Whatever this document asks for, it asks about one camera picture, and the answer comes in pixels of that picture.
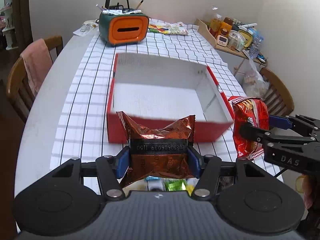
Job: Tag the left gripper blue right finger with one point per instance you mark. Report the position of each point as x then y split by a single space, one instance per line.
207 171

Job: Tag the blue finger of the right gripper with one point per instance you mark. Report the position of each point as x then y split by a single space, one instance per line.
254 134
279 122

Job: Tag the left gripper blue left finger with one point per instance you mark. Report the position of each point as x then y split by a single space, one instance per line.
109 170

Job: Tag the red snack bag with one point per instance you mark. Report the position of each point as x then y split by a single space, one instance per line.
250 114

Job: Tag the copper foil snack packet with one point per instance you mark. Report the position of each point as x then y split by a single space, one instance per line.
161 152

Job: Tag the right wooden chair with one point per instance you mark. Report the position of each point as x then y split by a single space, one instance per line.
278 99

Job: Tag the green foil packet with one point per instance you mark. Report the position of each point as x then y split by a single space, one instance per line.
175 185

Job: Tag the clear plastic bag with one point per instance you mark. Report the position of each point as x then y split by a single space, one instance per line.
253 83

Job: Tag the white checked tablecloth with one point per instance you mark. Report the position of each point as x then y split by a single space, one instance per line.
82 128

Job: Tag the red cardboard box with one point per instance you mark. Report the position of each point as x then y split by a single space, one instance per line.
156 91

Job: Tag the white digital timer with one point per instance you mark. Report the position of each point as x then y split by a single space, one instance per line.
222 40

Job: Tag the wooden tray of bottles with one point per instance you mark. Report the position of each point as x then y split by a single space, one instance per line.
204 31

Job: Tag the colourful packet at table end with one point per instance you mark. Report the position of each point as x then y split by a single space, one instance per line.
168 28

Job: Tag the wooden chair with pink towel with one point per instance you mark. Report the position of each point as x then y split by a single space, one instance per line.
18 91

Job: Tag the pink towel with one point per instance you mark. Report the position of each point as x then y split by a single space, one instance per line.
37 62

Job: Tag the orange green tissue box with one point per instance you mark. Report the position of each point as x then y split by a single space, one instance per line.
124 28

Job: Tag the papers beside tissue box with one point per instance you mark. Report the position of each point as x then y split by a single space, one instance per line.
86 28

